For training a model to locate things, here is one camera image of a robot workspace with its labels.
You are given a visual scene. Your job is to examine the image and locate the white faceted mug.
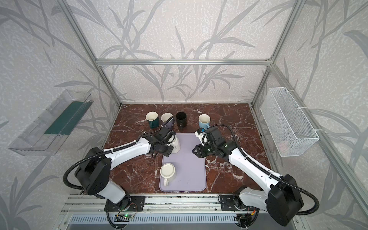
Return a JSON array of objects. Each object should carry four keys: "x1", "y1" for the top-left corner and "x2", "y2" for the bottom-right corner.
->
[{"x1": 169, "y1": 136, "x2": 181, "y2": 153}]

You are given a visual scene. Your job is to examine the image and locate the light blue mug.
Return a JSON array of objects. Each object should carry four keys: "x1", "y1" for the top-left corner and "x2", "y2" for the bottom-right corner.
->
[{"x1": 198, "y1": 114, "x2": 211, "y2": 129}]

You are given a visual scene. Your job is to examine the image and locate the dark green mug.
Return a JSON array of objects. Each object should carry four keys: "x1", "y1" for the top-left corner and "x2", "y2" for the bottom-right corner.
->
[{"x1": 146, "y1": 111, "x2": 160, "y2": 129}]

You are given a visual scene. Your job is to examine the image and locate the lavender mug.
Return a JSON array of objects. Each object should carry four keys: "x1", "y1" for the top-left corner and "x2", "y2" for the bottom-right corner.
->
[{"x1": 161, "y1": 113, "x2": 175, "y2": 129}]

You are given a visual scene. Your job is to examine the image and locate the black enamel mug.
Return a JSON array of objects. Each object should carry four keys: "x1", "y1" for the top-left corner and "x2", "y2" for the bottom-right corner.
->
[{"x1": 175, "y1": 112, "x2": 187, "y2": 130}]

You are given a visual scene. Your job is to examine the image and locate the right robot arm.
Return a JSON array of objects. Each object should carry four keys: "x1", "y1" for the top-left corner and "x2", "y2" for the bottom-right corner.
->
[{"x1": 192, "y1": 124, "x2": 320, "y2": 226}]

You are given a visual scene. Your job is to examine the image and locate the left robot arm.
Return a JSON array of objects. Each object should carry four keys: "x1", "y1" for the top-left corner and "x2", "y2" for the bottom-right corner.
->
[{"x1": 63, "y1": 117, "x2": 176, "y2": 204}]

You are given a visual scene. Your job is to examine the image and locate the cream round mug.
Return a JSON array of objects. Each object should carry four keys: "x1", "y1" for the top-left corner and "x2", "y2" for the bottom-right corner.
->
[{"x1": 160, "y1": 163, "x2": 176, "y2": 186}]

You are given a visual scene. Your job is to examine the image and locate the lavender plastic tray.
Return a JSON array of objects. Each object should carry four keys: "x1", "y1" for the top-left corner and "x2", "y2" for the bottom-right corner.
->
[{"x1": 159, "y1": 133, "x2": 207, "y2": 192}]

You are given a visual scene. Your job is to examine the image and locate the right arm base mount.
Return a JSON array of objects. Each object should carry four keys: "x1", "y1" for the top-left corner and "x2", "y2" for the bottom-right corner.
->
[{"x1": 218, "y1": 195, "x2": 244, "y2": 211}]

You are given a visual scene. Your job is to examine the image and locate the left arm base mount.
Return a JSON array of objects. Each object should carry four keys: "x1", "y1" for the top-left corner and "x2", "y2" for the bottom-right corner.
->
[{"x1": 104, "y1": 195, "x2": 146, "y2": 212}]

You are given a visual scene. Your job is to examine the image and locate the white wire mesh basket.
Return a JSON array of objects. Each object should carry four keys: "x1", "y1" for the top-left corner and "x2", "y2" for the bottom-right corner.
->
[{"x1": 260, "y1": 87, "x2": 320, "y2": 157}]

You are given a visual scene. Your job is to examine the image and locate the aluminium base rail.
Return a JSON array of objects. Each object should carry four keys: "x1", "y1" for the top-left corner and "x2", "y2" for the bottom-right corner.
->
[{"x1": 60, "y1": 194, "x2": 255, "y2": 215}]

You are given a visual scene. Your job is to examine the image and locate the clear acrylic wall shelf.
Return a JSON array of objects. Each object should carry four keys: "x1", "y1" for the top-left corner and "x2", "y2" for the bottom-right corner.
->
[{"x1": 9, "y1": 90, "x2": 94, "y2": 156}]

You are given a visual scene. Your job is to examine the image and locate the aluminium cage frame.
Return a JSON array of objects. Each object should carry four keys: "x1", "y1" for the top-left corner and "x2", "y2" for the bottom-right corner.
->
[{"x1": 57, "y1": 1, "x2": 368, "y2": 215}]

